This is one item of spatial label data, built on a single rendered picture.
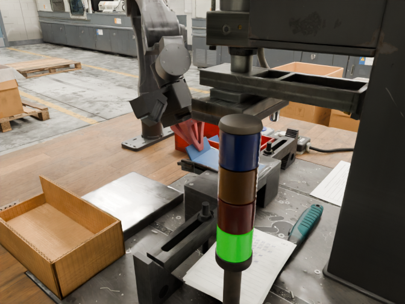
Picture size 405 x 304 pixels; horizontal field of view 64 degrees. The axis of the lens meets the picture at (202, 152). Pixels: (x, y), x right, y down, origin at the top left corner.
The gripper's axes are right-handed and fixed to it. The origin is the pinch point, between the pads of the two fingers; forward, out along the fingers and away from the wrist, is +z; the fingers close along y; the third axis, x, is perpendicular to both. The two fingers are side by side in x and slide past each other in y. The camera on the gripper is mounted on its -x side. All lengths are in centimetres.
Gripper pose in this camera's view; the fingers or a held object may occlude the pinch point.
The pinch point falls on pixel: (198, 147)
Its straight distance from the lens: 69.4
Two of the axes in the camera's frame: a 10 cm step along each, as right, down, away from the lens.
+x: 6.0, -3.7, 7.0
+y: 7.0, -1.7, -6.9
